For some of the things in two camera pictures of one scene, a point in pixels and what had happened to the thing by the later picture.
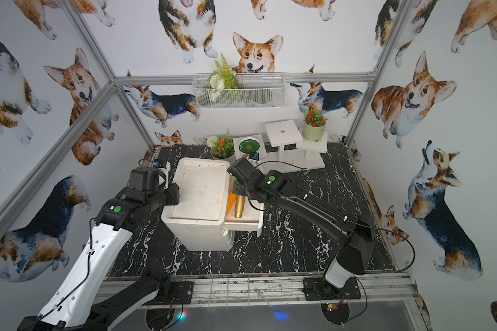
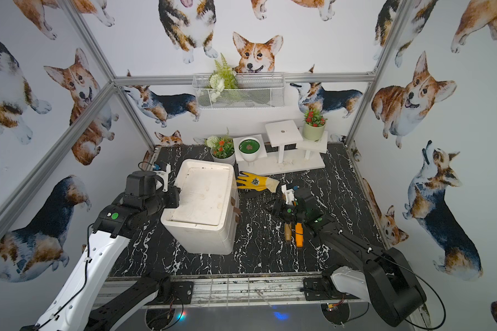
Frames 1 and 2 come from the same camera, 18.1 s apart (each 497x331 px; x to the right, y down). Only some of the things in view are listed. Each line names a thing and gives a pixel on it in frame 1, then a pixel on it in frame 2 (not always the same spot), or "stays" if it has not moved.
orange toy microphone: (231, 201) -> (299, 235)
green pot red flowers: (314, 125) stays
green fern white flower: (223, 78) stays
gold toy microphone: (239, 207) -> (288, 232)
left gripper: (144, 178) stays
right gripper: (235, 188) -> (279, 203)
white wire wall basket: (255, 90) stays
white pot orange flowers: (221, 147) stays
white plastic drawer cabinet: (197, 221) stays
